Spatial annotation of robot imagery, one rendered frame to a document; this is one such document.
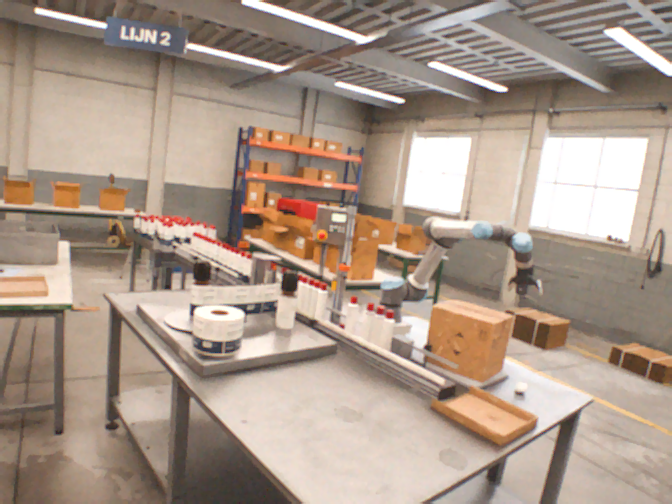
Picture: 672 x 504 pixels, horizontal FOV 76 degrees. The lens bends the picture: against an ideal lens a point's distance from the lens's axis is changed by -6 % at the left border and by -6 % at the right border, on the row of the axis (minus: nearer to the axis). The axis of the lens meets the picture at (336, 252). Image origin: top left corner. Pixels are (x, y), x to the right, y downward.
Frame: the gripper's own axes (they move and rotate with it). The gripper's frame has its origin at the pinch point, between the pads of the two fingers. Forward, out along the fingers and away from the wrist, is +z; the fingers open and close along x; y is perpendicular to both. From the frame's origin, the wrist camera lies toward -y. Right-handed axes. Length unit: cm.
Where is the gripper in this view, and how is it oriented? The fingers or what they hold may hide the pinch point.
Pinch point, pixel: (524, 295)
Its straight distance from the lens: 222.3
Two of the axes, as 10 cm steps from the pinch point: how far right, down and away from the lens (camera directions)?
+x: -8.5, -1.1, 5.1
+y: 4.1, -7.3, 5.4
